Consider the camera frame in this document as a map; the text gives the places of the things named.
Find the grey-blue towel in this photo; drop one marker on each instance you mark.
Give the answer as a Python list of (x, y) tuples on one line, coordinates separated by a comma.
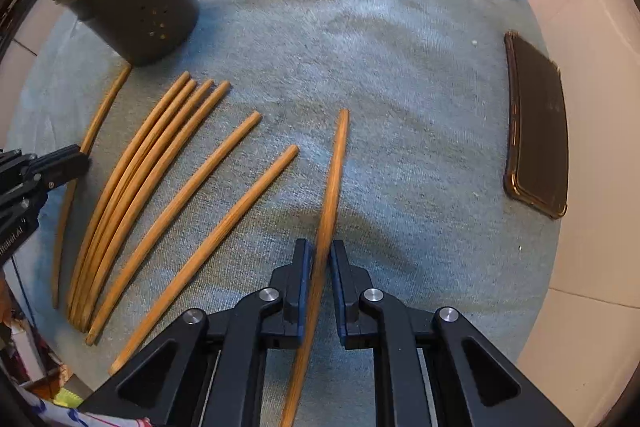
[(375, 32)]

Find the bunch of wooden chopsticks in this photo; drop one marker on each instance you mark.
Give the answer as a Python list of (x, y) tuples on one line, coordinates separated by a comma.
[(80, 302)]

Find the phone in dark case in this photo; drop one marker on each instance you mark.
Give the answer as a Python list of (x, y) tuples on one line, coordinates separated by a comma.
[(537, 132)]

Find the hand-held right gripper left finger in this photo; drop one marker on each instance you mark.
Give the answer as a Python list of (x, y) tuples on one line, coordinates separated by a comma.
[(303, 287)]

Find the long wooden chopstick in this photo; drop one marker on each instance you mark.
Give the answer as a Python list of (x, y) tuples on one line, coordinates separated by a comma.
[(332, 187), (102, 112)]

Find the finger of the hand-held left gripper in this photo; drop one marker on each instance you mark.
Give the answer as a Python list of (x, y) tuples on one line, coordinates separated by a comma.
[(60, 164)]

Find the white patterned cloth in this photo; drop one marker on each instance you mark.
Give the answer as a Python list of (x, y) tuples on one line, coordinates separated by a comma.
[(100, 417)]

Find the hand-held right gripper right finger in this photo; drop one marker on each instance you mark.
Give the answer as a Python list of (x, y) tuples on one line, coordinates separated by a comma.
[(337, 287)]

